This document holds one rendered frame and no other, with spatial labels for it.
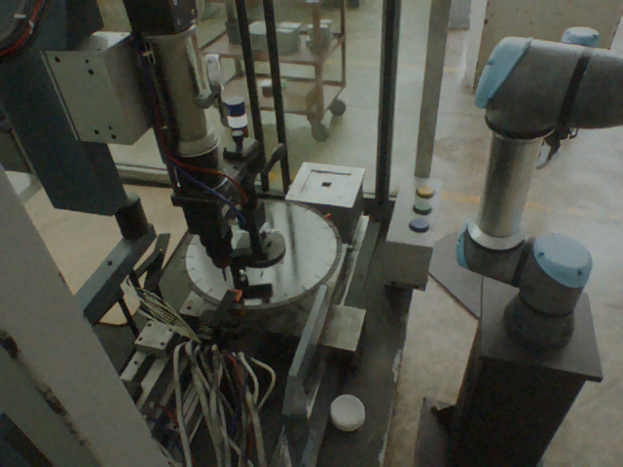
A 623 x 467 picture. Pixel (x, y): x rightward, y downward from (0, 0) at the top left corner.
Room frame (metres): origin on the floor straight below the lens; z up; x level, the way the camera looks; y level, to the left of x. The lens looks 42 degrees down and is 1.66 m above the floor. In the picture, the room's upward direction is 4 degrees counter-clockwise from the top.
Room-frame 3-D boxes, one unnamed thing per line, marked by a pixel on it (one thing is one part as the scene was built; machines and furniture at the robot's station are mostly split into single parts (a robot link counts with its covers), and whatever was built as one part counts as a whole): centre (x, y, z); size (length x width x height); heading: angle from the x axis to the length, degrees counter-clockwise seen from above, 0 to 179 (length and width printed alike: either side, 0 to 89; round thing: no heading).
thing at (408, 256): (0.97, -0.28, 0.82); 0.28 x 0.11 x 0.15; 161
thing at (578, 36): (1.10, -0.65, 1.21); 0.09 x 0.08 x 0.11; 143
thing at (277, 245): (0.80, 0.11, 0.96); 0.11 x 0.11 x 0.03
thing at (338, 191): (1.10, -0.06, 0.82); 0.18 x 0.18 x 0.15; 71
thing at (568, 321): (0.70, -0.51, 0.80); 0.15 x 0.15 x 0.10
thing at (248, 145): (0.72, 0.10, 1.17); 0.06 x 0.05 x 0.20; 152
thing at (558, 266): (0.70, -0.51, 0.91); 0.13 x 0.12 x 0.14; 53
